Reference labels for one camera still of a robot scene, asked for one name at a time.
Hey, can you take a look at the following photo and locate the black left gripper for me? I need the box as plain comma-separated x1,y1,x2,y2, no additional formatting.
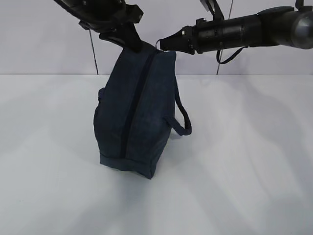
55,0,142,52

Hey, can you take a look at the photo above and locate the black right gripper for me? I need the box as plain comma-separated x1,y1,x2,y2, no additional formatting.
159,18,210,55

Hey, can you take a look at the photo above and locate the navy blue lunch bag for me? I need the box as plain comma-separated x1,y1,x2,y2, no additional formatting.
93,43,192,179

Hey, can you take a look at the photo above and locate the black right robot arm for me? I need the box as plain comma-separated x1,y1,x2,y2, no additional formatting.
159,0,313,55

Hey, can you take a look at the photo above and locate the thin vertical wall cord left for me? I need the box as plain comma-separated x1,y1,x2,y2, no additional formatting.
89,29,100,75

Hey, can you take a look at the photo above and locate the thin vertical wall cord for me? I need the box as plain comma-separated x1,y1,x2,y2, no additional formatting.
216,0,233,75
89,29,100,75

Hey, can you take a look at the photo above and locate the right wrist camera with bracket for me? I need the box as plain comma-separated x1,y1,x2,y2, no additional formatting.
200,0,224,21

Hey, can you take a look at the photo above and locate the thin vertical wall cord right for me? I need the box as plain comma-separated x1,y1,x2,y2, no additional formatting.
216,0,233,75

